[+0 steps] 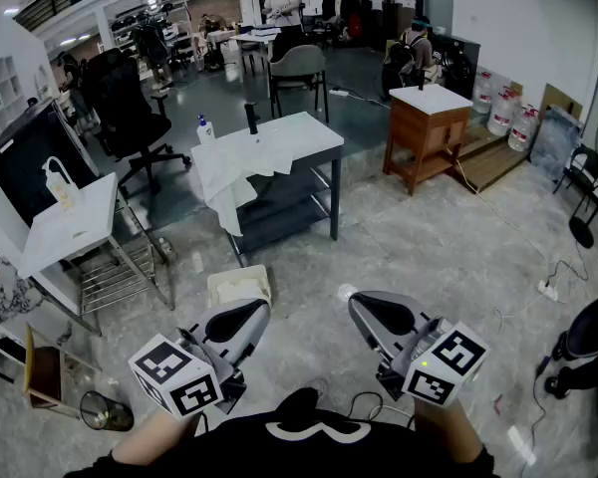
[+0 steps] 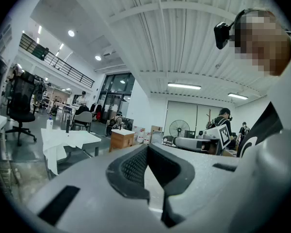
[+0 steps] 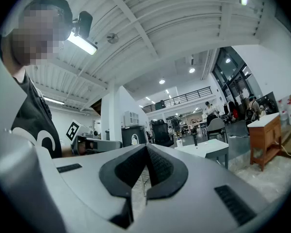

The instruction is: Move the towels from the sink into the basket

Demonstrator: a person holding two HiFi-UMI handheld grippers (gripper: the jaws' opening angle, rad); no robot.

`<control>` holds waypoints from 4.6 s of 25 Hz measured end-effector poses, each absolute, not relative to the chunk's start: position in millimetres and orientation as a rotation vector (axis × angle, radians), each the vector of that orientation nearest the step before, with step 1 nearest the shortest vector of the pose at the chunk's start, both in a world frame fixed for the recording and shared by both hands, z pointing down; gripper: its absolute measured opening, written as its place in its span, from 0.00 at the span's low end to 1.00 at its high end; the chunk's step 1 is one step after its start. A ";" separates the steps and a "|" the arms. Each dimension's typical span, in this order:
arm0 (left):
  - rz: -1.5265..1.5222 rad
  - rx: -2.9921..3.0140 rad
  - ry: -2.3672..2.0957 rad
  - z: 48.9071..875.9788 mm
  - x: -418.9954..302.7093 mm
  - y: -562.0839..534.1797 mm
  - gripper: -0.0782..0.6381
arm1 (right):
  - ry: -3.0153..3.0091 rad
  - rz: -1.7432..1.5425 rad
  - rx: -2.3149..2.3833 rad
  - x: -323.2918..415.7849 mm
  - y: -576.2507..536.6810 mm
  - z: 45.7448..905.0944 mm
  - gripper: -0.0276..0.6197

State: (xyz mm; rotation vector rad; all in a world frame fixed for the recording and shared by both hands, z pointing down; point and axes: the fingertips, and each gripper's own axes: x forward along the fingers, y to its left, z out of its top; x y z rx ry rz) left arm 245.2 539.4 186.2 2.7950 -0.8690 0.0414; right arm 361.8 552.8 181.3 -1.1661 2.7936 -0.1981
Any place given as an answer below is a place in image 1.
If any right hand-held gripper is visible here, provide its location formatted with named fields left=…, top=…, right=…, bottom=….
left=347, top=289, right=490, bottom=409

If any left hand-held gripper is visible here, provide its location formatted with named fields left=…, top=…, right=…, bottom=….
left=128, top=296, right=274, bottom=420

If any beige plastic basket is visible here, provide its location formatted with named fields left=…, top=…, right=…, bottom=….
left=206, top=264, right=273, bottom=309

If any person's left forearm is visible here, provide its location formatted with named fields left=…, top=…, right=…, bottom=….
left=110, top=405, right=204, bottom=467

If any person's right forearm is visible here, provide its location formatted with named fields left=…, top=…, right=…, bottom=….
left=411, top=396, right=485, bottom=466

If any steel rack stand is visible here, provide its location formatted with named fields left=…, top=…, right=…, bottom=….
left=59, top=186, right=176, bottom=338

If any person's black printed T-shirt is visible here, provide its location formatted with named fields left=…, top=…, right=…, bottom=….
left=64, top=405, right=502, bottom=478

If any black mesh waste bin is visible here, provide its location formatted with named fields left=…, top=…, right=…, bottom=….
left=79, top=390, right=136, bottom=433

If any wooden slatted platform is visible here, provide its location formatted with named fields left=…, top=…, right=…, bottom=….
left=450, top=121, right=533, bottom=194

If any wooden vanity with white top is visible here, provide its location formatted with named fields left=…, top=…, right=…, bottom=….
left=382, top=83, right=474, bottom=197

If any white soap bottle blue pump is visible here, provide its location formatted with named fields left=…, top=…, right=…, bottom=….
left=195, top=113, right=216, bottom=146

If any clear pump bottle orange label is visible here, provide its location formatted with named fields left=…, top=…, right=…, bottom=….
left=53, top=174, right=82, bottom=214

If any marble-patterned panel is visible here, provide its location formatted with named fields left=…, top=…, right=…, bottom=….
left=0, top=259, right=76, bottom=348

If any large clear water jug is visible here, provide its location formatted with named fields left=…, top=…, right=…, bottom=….
left=485, top=86, right=523, bottom=137
left=471, top=70, right=495, bottom=116
left=506, top=105, right=542, bottom=153

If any black office chair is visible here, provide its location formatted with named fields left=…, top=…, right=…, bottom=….
left=81, top=47, right=193, bottom=196

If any plastic-wrapped panel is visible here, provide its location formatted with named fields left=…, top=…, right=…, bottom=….
left=529, top=105, right=585, bottom=169

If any black metal chair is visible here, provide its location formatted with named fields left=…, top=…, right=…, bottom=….
left=551, top=142, right=598, bottom=208

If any large black cabinet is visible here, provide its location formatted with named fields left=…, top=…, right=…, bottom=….
left=0, top=97, right=102, bottom=228

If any black machine cabinet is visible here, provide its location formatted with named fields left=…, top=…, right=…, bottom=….
left=428, top=31, right=482, bottom=102

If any grey-green armchair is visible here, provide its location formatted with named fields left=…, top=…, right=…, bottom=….
left=267, top=44, right=330, bottom=124

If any brown cardboard sheet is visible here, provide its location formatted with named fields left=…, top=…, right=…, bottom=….
left=540, top=82, right=585, bottom=119

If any white table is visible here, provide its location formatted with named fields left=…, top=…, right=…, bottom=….
left=227, top=26, right=283, bottom=78

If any clothes rack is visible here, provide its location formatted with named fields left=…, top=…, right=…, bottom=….
left=320, top=0, right=363, bottom=45

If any white arched shelf cabinet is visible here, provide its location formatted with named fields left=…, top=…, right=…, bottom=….
left=0, top=56, right=27, bottom=129

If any white floor cable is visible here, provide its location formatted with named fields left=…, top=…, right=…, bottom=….
left=454, top=158, right=554, bottom=268

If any wooden frame chair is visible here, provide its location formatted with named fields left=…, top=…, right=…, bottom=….
left=22, top=323, right=84, bottom=419

